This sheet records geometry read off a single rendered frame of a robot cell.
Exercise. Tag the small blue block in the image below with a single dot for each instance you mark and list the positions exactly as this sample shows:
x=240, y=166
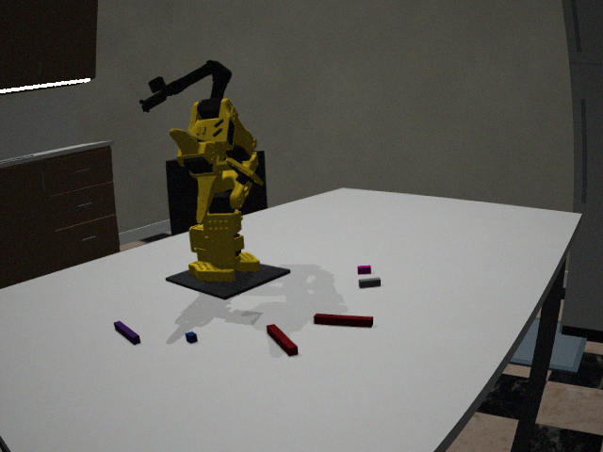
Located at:
x=191, y=337

